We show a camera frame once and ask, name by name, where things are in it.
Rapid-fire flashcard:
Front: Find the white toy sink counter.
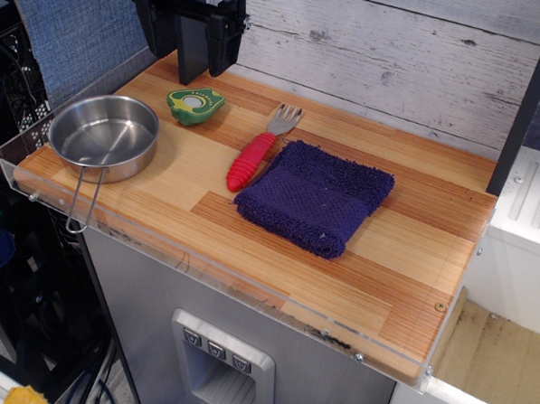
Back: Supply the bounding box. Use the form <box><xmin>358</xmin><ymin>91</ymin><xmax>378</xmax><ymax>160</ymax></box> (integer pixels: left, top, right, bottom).
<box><xmin>427</xmin><ymin>147</ymin><xmax>540</xmax><ymax>404</ymax></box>

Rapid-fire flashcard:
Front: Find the blue fabric partition panel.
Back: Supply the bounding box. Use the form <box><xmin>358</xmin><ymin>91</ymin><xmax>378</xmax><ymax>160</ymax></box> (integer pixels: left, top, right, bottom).
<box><xmin>14</xmin><ymin>0</ymin><xmax>156</xmax><ymax>110</ymax></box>

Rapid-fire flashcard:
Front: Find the clear acrylic table guard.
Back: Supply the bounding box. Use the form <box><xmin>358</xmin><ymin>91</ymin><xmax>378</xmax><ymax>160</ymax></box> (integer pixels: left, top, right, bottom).
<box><xmin>0</xmin><ymin>129</ymin><xmax>493</xmax><ymax>399</ymax></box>

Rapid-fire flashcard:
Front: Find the dark right vertical post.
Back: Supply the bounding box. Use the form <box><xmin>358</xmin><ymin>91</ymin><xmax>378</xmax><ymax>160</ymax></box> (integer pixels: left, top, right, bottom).
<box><xmin>486</xmin><ymin>56</ymin><xmax>540</xmax><ymax>196</ymax></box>

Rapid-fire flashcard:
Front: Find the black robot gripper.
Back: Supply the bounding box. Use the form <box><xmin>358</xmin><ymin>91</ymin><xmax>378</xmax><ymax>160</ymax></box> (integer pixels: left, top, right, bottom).
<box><xmin>134</xmin><ymin>0</ymin><xmax>247</xmax><ymax>76</ymax></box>

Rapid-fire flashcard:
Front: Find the green toy pepper half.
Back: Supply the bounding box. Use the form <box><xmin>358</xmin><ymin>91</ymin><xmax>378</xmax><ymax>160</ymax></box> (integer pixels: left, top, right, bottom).
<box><xmin>166</xmin><ymin>87</ymin><xmax>225</xmax><ymax>127</ymax></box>

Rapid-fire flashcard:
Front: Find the dark grey vertical post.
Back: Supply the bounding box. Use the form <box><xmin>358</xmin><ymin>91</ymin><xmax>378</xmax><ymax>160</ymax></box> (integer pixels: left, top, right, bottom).
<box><xmin>175</xmin><ymin>16</ymin><xmax>209</xmax><ymax>85</ymax></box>

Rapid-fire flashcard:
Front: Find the purple folded terry cloth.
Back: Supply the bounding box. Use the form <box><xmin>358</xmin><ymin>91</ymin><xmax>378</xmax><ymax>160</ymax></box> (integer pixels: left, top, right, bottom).
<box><xmin>233</xmin><ymin>140</ymin><xmax>395</xmax><ymax>259</ymax></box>

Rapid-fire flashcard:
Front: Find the steel pan with wire handle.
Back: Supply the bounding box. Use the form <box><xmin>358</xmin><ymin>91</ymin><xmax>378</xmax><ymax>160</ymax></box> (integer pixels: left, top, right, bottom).
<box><xmin>49</xmin><ymin>95</ymin><xmax>161</xmax><ymax>234</ymax></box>

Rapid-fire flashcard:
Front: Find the silver dispenser panel with buttons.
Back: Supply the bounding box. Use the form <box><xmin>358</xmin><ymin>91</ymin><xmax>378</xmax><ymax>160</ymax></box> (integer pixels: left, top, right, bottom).
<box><xmin>171</xmin><ymin>308</ymin><xmax>276</xmax><ymax>404</ymax></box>

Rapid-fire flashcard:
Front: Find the fork with red handle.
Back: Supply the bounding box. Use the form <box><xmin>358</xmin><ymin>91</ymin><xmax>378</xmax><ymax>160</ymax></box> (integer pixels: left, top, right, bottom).
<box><xmin>226</xmin><ymin>104</ymin><xmax>303</xmax><ymax>193</ymax></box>

